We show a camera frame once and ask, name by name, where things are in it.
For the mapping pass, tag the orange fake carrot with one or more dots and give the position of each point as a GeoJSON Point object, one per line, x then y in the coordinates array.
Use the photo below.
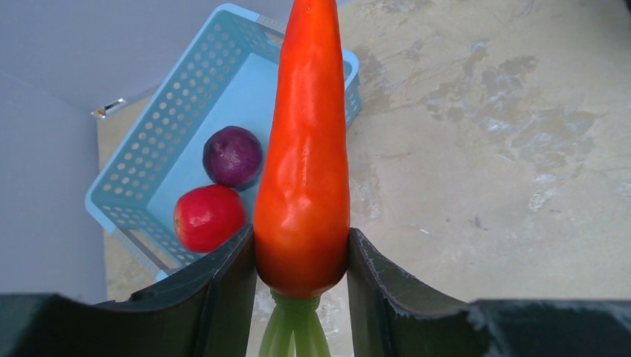
{"type": "Point", "coordinates": [302, 210]}

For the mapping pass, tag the purple fake cabbage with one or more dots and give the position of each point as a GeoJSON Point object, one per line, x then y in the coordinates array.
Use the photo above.
{"type": "Point", "coordinates": [233, 157]}

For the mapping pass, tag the light blue perforated basket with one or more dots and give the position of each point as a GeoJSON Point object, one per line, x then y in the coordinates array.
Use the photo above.
{"type": "Point", "coordinates": [227, 76]}

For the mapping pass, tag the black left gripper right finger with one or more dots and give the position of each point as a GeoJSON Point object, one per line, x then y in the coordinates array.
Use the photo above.
{"type": "Point", "coordinates": [394, 314]}

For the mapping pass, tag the red fake apple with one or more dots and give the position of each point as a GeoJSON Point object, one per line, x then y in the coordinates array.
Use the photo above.
{"type": "Point", "coordinates": [207, 216]}

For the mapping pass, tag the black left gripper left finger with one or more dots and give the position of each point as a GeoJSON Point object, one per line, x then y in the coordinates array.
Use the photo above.
{"type": "Point", "coordinates": [204, 309]}

